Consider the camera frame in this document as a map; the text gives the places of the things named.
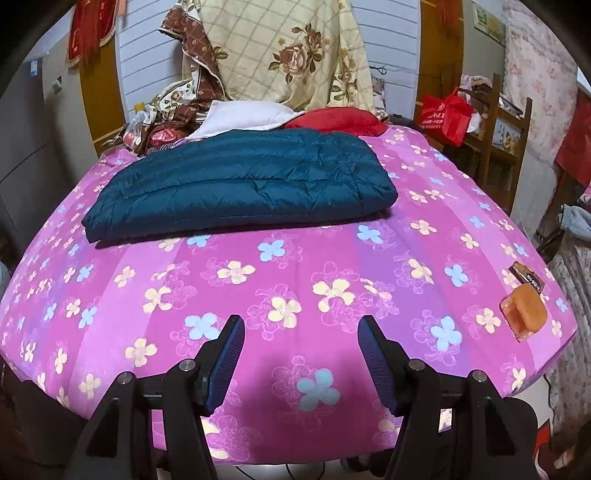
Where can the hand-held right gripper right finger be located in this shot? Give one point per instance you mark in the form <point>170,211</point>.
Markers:
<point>376,360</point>

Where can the pink floral curtain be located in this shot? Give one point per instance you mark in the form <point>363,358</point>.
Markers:
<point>538,78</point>

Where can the red shopping bag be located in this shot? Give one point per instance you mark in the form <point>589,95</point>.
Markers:
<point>445,115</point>

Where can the brown floral cloth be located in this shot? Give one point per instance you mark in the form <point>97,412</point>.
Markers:
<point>184,69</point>

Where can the cream floral checked quilt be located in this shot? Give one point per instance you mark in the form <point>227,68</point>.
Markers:
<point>286,55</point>

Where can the red cushion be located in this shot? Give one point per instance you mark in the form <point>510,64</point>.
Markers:
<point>337,121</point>

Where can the wooden chair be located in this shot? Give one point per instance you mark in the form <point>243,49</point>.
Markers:
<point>498,134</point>

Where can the clear plastic bag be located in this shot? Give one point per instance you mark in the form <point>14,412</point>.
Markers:
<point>136,127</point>

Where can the red fringed hanging cloth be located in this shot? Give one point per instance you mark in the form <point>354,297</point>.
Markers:
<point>90,32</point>

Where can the orange snack packet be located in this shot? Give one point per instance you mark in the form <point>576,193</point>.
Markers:
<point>524,311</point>

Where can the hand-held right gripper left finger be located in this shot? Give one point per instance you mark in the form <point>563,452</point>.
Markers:
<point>226,364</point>

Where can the white pillow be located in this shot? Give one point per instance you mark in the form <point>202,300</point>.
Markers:
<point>240,117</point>

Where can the light blue garment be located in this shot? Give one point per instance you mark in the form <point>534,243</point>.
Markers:
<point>575,221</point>

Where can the pink floral bed sheet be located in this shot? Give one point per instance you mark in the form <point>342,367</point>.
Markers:
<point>300,286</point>

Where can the dark blue puffer jacket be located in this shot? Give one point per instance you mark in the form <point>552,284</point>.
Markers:
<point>244,184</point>

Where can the brown snack packet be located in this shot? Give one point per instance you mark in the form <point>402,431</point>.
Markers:
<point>524,274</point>

